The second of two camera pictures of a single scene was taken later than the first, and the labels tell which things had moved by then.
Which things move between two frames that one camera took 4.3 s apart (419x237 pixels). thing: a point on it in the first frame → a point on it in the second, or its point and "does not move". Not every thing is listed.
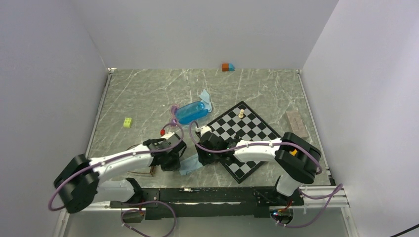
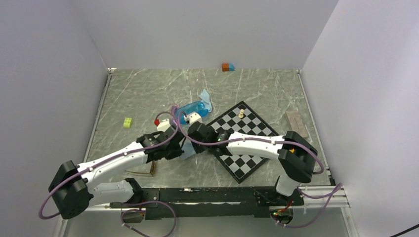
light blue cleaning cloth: (189, 164) → (188, 150)
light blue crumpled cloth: (206, 98) does not move
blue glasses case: (186, 112) does not move
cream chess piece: (241, 115) does not move
